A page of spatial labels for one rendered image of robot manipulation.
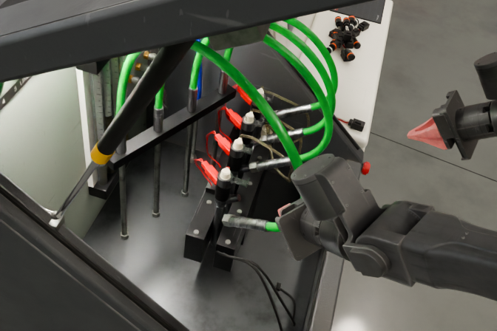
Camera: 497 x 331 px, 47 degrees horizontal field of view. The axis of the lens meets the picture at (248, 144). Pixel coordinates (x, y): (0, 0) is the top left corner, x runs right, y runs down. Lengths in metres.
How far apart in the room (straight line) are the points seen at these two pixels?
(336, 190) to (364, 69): 0.97
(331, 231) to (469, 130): 0.37
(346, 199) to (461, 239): 0.13
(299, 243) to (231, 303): 0.47
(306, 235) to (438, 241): 0.22
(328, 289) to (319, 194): 0.49
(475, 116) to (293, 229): 0.36
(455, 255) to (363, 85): 1.00
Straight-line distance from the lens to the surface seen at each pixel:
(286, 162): 1.06
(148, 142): 1.09
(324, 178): 0.63
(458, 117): 0.97
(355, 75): 1.55
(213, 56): 0.76
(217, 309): 1.19
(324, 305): 1.10
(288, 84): 1.24
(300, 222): 0.75
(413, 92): 3.26
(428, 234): 0.59
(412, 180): 2.76
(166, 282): 1.22
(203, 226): 1.12
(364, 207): 0.65
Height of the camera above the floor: 1.88
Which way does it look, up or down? 45 degrees down
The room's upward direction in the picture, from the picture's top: 11 degrees clockwise
